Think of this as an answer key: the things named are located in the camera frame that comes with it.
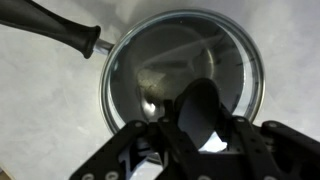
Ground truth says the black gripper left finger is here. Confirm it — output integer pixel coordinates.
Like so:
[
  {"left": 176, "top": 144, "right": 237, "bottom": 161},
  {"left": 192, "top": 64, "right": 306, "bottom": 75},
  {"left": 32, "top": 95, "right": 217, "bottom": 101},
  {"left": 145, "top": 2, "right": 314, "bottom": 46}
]
[{"left": 68, "top": 99, "right": 201, "bottom": 180}]

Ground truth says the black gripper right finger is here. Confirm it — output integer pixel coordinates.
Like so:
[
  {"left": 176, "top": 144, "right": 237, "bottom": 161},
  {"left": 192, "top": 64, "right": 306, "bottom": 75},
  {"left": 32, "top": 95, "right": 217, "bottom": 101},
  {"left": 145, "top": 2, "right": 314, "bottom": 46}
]
[{"left": 215, "top": 103, "right": 320, "bottom": 180}]

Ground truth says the glass lid with black knob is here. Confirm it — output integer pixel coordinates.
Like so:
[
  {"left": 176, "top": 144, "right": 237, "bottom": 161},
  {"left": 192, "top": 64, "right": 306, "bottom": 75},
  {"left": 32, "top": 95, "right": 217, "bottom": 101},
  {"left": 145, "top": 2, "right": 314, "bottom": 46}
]
[{"left": 99, "top": 8, "right": 267, "bottom": 165}]

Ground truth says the silver frying pan black handle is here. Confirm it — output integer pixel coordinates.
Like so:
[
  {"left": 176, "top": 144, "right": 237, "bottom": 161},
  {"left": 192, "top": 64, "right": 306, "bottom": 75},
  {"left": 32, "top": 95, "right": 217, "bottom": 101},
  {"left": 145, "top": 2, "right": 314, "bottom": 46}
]
[{"left": 0, "top": 0, "right": 267, "bottom": 165}]

